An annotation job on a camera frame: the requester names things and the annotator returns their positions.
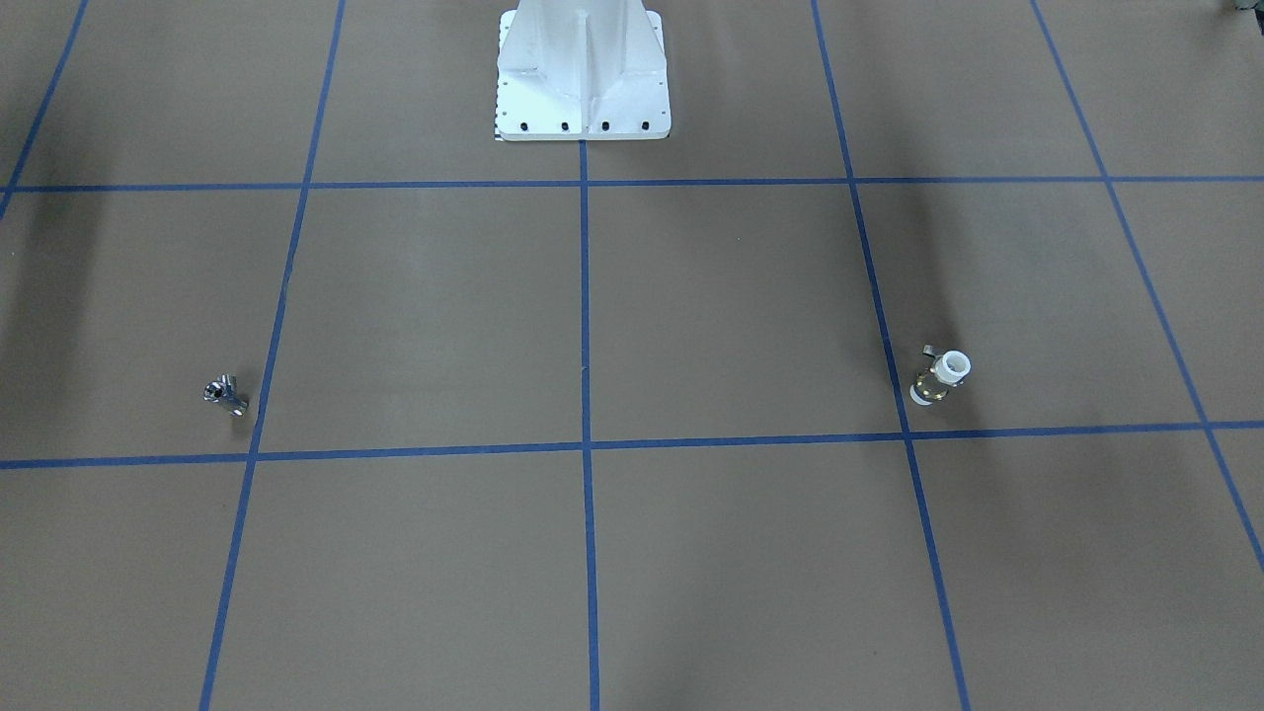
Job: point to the chrome metal pipe fitting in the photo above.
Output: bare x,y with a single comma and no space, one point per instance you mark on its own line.
223,392

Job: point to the white brass PPR valve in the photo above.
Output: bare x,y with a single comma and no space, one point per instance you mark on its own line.
944,372

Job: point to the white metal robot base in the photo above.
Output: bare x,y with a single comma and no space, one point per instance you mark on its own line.
582,71

